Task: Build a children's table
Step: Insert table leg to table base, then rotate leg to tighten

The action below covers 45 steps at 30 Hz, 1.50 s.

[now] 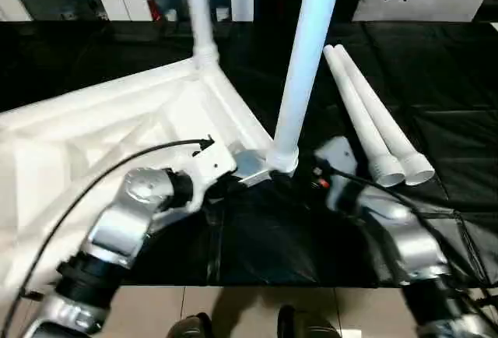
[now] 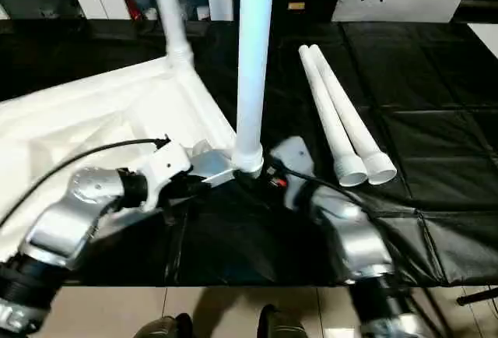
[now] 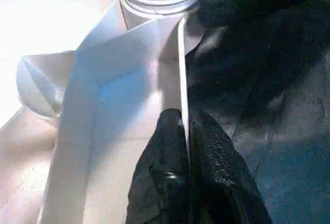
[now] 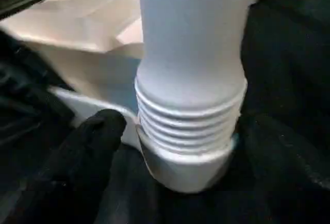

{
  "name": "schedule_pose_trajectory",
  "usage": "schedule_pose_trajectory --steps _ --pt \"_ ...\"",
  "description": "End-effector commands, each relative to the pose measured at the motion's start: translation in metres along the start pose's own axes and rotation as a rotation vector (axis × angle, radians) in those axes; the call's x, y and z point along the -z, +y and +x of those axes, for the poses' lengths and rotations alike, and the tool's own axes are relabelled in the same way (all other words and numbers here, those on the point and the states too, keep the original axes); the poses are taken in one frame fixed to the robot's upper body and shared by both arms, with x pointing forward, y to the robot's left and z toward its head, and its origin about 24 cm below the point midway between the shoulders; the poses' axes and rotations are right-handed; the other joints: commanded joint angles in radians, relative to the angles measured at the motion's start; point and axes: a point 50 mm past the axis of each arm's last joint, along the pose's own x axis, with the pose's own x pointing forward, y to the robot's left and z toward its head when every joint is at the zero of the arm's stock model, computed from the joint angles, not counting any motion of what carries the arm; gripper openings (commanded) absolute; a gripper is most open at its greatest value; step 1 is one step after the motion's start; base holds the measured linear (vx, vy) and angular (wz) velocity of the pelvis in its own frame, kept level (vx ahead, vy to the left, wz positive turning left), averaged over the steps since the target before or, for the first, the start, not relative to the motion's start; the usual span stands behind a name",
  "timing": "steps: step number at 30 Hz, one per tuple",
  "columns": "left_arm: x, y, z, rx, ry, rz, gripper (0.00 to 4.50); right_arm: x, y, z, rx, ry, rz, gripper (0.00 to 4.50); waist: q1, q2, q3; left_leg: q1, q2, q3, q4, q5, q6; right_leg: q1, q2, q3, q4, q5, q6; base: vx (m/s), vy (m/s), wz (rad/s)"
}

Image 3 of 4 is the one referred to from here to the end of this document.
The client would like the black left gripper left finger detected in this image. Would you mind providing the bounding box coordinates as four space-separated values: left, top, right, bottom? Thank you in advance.
125 107 193 224

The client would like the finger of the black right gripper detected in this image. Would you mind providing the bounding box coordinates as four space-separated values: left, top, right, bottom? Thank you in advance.
190 0 330 118

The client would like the black work mat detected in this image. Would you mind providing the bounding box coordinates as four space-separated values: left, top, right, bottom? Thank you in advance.
185 0 330 224

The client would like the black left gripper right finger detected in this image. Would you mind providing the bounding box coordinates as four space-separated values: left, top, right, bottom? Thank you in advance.
190 111 272 224

